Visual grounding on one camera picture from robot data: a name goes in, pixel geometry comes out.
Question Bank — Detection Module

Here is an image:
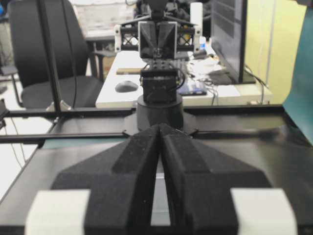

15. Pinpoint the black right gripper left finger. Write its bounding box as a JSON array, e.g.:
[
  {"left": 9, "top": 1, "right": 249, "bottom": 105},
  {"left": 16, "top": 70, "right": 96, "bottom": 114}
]
[{"left": 24, "top": 125, "right": 159, "bottom": 235}]

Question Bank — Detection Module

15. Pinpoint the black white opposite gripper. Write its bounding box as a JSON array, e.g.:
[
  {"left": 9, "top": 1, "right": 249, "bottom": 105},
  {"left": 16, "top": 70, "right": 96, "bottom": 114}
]
[{"left": 114, "top": 0, "right": 201, "bottom": 60}]

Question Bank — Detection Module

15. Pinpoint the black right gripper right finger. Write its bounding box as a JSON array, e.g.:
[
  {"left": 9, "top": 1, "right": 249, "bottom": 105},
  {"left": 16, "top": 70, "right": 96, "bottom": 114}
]
[{"left": 160, "top": 124, "right": 298, "bottom": 235}]

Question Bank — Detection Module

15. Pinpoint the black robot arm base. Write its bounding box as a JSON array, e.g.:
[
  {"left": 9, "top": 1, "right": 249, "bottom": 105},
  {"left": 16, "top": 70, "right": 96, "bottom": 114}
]
[{"left": 136, "top": 59, "right": 186, "bottom": 130}]

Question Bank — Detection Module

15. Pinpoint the white cylinder bottle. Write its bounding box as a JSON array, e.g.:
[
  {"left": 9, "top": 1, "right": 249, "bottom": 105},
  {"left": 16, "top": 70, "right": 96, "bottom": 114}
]
[{"left": 190, "top": 2, "right": 203, "bottom": 26}]

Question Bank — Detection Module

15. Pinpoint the white desk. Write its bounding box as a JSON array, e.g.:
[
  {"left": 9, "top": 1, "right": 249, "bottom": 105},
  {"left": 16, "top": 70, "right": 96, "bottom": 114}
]
[{"left": 95, "top": 51, "right": 272, "bottom": 108}]

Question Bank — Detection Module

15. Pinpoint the brown wooden block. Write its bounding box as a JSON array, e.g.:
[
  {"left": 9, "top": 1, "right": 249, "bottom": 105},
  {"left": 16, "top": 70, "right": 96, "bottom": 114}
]
[{"left": 116, "top": 68, "right": 141, "bottom": 75}]

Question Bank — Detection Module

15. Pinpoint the black computer mouse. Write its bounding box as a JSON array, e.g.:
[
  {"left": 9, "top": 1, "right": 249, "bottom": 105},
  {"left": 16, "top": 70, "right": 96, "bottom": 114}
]
[{"left": 115, "top": 80, "right": 138, "bottom": 93}]

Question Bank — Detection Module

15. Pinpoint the blue box on desk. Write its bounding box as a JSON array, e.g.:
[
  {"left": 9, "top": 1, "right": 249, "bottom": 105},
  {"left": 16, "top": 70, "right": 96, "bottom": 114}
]
[{"left": 178, "top": 80, "right": 207, "bottom": 96}]

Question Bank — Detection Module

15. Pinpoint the black computer monitor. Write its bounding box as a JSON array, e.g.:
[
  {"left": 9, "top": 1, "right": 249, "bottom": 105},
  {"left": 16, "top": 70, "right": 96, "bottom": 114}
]
[{"left": 211, "top": 0, "right": 256, "bottom": 84}]

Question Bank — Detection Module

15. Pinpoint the black cloth on desk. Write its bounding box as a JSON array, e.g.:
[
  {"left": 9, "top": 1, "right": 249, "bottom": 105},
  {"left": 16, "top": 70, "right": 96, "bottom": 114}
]
[{"left": 208, "top": 70, "right": 233, "bottom": 86}]

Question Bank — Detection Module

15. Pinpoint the black office chair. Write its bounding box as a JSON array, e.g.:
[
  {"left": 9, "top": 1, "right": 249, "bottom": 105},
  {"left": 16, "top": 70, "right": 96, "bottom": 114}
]
[{"left": 8, "top": 0, "right": 113, "bottom": 109}]

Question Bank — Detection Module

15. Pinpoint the teal backdrop sheet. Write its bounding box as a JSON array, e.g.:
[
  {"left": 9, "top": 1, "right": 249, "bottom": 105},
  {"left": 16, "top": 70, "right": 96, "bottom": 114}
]
[{"left": 283, "top": 5, "right": 313, "bottom": 144}]

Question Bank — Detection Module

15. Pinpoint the black aluminium frame post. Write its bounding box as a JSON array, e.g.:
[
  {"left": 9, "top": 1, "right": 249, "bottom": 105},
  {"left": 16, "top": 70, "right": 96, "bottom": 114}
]
[{"left": 36, "top": 0, "right": 69, "bottom": 113}]

